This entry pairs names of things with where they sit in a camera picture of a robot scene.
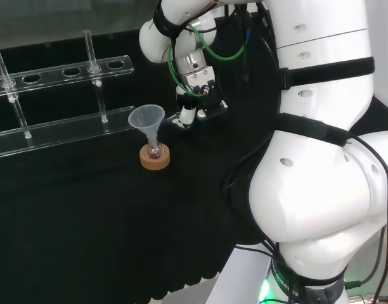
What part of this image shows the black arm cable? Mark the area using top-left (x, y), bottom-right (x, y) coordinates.
top-left (343, 132), bottom-right (388, 289)

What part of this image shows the translucent plastic weighing funnel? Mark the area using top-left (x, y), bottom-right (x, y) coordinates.
top-left (127, 104), bottom-right (166, 150)

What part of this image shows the green cable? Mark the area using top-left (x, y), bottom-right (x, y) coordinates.
top-left (167, 24), bottom-right (246, 96)

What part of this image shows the small round-bottom glass flask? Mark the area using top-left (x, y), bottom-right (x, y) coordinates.
top-left (146, 139), bottom-right (162, 160)

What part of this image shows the black cloth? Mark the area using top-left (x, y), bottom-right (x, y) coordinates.
top-left (0, 12), bottom-right (388, 301)

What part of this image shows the clear acrylic funnel stand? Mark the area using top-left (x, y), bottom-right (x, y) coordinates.
top-left (0, 29), bottom-right (137, 160)

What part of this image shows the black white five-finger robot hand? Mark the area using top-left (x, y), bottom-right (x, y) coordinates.
top-left (167, 65), bottom-right (230, 129)

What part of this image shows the cork ring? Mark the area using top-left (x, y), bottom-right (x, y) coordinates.
top-left (139, 141), bottom-right (171, 172)

